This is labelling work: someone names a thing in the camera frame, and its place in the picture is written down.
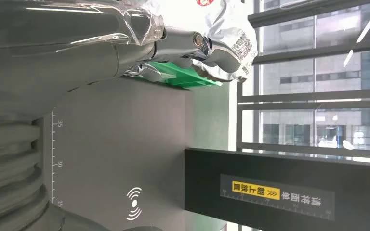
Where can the black inbound machine platform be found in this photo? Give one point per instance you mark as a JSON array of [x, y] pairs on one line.
[[114, 143]]

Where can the white package with red print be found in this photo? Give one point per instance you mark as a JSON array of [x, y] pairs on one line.
[[236, 32]]

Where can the green plastic crate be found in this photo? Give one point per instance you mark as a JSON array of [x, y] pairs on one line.
[[185, 78]]

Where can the dark metal window frame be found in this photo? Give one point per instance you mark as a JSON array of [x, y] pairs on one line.
[[300, 95]]

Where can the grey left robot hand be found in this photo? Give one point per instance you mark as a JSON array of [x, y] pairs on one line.
[[60, 47]]

